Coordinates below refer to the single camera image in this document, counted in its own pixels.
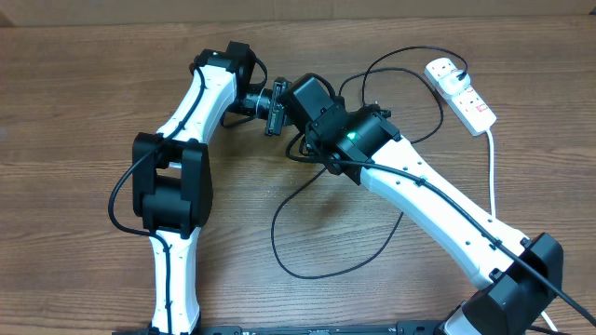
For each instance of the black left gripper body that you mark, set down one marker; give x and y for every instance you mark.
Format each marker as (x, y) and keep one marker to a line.
(275, 114)

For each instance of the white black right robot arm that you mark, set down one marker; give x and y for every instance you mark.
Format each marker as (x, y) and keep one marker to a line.
(516, 277)

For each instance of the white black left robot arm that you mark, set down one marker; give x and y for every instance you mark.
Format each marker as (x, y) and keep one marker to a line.
(171, 178)

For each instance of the white charger plug adapter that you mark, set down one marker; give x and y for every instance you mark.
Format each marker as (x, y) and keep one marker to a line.
(454, 83)

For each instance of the white power extension strip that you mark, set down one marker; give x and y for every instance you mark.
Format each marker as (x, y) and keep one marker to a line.
(469, 106)

